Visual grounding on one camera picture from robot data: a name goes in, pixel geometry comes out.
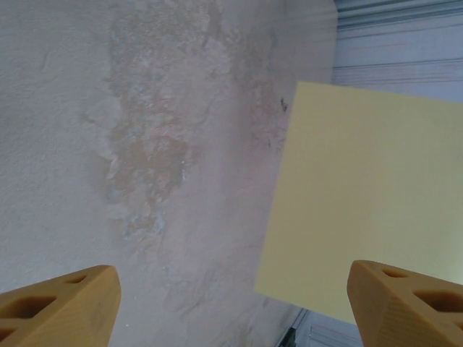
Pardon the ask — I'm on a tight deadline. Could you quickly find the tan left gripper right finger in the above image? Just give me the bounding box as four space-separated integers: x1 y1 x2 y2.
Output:
347 259 463 347

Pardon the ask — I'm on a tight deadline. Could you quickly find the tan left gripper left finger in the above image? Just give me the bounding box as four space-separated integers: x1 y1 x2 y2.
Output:
0 264 122 347

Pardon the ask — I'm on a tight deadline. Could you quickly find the yellow paper sheet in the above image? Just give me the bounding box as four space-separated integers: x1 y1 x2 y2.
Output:
254 80 463 325

